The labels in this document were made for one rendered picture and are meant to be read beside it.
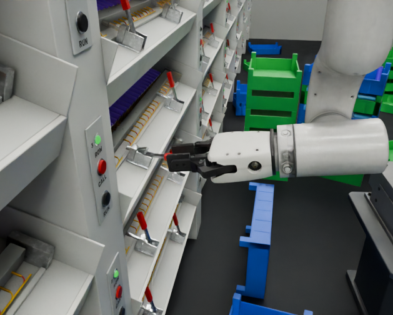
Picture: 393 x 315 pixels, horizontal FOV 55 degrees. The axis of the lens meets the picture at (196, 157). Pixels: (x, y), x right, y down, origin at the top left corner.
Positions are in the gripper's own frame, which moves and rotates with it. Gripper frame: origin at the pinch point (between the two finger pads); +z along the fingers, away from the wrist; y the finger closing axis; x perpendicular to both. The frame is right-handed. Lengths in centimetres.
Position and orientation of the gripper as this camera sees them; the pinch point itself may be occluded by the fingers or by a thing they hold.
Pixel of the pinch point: (181, 157)
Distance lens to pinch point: 64.3
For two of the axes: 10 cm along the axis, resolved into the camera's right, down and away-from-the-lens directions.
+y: 1.7, -4.6, 8.7
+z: -9.7, 0.6, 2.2
